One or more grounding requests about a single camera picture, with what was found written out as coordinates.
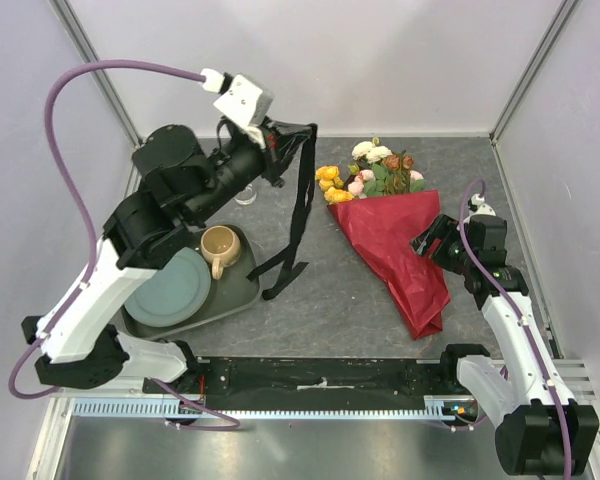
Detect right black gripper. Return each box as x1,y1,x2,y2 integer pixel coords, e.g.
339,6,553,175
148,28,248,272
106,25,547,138
408,212,477,275

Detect red wrapping paper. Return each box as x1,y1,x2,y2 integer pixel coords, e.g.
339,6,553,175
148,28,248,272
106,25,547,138
328,190,450,340

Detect mixed flower bunch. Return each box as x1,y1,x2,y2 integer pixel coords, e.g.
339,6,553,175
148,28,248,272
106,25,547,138
315,137,425,205

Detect black ribbon with gold text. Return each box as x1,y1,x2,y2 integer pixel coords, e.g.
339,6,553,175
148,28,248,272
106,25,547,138
247,123,318,301

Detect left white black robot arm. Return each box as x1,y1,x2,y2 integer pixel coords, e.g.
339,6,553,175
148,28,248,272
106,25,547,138
22,118,317,393

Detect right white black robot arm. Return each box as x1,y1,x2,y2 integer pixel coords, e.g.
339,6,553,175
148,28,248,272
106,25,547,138
411,213,599,479

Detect clear glass vase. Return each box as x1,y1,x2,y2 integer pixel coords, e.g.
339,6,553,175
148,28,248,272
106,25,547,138
234,183,258,206

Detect beige ceramic mug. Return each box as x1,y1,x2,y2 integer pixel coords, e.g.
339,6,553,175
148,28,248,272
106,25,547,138
200,225,241,280

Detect dark green tray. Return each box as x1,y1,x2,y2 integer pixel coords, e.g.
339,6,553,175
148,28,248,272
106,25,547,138
120,224,262,340

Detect teal plate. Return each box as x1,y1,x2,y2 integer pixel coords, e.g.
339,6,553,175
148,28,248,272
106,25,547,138
124,248,211,328

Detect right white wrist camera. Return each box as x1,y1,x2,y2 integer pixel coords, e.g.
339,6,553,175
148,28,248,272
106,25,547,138
467,193,496,217

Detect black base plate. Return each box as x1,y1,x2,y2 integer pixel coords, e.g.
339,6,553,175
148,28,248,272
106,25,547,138
168,357,468,399

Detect light blue cable duct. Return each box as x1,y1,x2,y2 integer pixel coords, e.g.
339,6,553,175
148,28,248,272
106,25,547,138
71,397,477,421

